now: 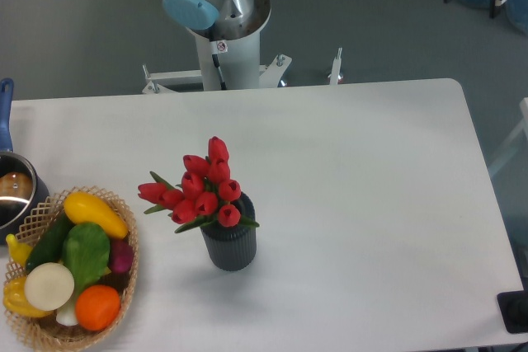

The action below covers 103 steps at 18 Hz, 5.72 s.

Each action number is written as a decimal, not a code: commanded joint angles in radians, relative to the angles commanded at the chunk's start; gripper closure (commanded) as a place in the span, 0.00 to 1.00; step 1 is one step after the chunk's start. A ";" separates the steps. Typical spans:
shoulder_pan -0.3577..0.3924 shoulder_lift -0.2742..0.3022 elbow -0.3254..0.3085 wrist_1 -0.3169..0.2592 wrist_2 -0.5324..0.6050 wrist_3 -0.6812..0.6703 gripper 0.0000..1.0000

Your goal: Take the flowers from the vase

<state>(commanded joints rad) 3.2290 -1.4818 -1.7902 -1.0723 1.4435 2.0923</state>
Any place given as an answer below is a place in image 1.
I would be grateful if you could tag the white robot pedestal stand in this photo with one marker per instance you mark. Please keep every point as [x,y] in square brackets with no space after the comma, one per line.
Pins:
[223,65]

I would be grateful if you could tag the green lettuce leaf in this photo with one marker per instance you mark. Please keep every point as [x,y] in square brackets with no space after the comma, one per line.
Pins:
[86,251]

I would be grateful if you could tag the dark grey ribbed vase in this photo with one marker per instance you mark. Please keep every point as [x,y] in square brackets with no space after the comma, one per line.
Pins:
[230,249]

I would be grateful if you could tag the orange fruit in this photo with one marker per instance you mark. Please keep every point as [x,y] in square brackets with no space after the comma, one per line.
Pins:
[97,307]

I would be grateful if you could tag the green cucumber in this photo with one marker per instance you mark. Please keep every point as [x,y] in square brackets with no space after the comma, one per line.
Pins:
[50,245]

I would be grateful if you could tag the white table leg frame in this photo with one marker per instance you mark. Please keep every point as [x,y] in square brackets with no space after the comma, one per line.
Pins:
[511,144]

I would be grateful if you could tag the black device at table edge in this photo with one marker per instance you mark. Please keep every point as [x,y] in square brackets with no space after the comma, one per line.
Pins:
[513,308]

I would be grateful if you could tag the yellow squash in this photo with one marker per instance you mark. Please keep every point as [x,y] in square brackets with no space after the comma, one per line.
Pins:
[82,207]

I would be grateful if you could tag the yellow bell pepper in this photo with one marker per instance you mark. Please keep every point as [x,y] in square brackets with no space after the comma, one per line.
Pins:
[14,300]

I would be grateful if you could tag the purple red onion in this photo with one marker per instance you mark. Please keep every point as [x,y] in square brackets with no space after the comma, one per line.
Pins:
[121,257]

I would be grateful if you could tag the white round onion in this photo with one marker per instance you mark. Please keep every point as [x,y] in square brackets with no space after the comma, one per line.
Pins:
[49,286]

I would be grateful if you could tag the woven wicker basket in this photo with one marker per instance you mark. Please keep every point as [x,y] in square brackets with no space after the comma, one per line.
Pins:
[45,334]

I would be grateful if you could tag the red tulip bouquet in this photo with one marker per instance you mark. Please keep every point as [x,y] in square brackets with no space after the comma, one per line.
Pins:
[206,196]

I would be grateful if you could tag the blue handled saucepan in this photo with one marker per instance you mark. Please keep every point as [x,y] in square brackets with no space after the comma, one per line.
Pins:
[21,187]

